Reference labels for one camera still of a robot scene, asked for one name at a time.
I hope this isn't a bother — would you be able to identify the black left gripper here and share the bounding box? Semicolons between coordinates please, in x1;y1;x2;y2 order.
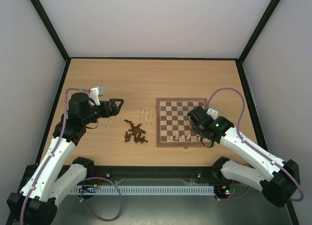
83;99;125;125

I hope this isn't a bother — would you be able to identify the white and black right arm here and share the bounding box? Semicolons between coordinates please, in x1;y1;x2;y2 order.
187;106;300;207

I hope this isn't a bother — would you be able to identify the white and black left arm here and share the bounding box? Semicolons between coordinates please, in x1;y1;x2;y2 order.
7;89;124;225

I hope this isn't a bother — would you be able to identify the pile of dark chess pieces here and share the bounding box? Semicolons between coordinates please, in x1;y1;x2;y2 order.
124;119;148;144

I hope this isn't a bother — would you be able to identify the wooden chessboard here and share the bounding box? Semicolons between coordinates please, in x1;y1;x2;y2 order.
156;97;211;148

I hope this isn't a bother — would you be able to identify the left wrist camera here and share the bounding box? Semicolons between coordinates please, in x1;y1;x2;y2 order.
89;86;103;106

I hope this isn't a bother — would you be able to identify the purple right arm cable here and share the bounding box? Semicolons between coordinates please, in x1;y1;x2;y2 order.
206;88;305;203

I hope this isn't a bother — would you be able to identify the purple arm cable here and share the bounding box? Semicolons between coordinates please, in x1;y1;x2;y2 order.
206;88;305;203
20;88;92;225

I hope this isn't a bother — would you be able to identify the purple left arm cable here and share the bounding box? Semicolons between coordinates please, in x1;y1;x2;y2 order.
20;88;92;225

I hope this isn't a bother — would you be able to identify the black enclosure frame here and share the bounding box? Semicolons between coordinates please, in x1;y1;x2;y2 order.
6;0;299;225

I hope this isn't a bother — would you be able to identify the light blue cable duct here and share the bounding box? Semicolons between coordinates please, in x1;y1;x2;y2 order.
69;186;215;196

